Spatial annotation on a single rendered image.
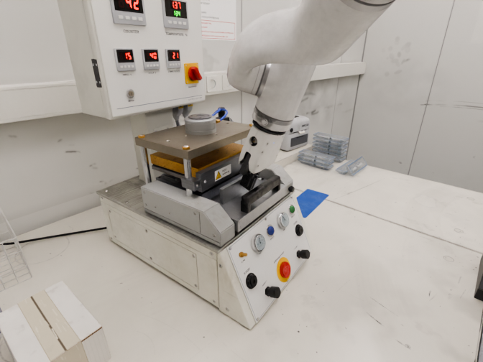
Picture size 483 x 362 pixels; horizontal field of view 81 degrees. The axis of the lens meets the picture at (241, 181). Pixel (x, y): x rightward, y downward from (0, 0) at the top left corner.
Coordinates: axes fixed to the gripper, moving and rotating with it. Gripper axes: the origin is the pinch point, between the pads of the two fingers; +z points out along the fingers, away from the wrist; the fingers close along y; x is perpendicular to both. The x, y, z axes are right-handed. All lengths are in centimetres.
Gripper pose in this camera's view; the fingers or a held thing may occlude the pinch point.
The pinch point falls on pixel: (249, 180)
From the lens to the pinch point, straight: 69.0
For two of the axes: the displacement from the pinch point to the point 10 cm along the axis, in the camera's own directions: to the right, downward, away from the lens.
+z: -2.8, 7.7, 5.7
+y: 5.9, -3.4, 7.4
